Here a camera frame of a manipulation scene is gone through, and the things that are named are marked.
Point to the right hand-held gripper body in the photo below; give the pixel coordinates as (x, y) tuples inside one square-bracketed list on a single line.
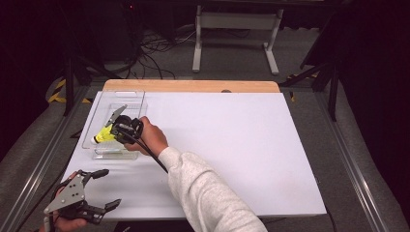
[(125, 127)]

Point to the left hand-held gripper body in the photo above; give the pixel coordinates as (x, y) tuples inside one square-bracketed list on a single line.
[(69, 196)]

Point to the grey metal floor rail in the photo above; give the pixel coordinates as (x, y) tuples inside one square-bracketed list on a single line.
[(35, 161), (351, 161)]

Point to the person's left hand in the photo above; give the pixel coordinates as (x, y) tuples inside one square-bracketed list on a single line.
[(69, 224)]

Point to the clear plastic bin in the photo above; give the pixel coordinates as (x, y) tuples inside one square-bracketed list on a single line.
[(106, 106)]

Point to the person's right hand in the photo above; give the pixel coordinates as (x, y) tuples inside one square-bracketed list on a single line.
[(153, 137)]

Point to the wooden table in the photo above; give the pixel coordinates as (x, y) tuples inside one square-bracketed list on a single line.
[(190, 85)]

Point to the white table board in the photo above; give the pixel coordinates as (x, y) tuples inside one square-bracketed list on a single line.
[(225, 145)]

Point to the white metal stand frame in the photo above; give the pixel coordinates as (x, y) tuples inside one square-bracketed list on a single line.
[(237, 21)]

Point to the black tripod stand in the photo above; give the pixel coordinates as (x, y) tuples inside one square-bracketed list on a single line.
[(68, 83)]

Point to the yellow black floor tape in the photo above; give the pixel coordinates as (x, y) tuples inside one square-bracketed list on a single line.
[(58, 96)]

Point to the person's dark clothing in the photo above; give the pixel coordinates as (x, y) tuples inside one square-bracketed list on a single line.
[(154, 227)]

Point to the black metal stand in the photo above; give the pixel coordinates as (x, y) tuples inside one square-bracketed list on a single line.
[(333, 93)]

